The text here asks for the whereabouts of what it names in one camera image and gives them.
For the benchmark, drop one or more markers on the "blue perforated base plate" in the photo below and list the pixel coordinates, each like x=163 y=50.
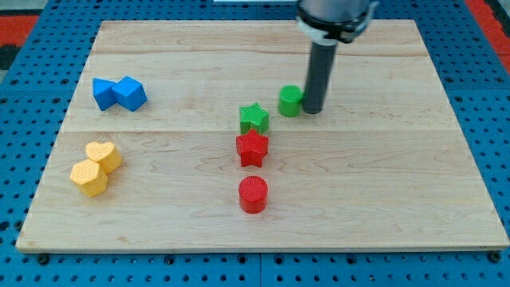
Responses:
x=37 y=90

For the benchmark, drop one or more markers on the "blue triangular prism block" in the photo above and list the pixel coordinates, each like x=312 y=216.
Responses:
x=102 y=93

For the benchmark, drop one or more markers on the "wooden board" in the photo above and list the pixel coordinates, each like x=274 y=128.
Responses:
x=173 y=143

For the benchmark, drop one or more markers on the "red cylinder block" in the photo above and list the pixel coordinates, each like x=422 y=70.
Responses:
x=253 y=194

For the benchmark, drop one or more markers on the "blue cube block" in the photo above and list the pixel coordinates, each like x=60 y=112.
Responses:
x=129 y=93

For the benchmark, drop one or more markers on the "green cylinder block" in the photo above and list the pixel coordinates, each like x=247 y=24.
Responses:
x=289 y=101

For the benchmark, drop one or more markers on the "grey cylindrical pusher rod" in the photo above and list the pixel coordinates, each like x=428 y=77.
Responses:
x=320 y=64

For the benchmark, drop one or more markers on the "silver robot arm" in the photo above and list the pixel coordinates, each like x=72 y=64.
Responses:
x=328 y=23

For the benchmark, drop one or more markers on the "yellow hexagon block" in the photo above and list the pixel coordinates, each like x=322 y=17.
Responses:
x=89 y=178

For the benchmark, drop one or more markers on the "green star block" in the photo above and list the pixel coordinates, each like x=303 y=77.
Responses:
x=253 y=117

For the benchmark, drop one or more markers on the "yellow heart block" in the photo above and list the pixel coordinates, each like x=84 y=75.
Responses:
x=105 y=154

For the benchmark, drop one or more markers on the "red star block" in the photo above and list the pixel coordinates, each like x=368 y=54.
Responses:
x=252 y=147

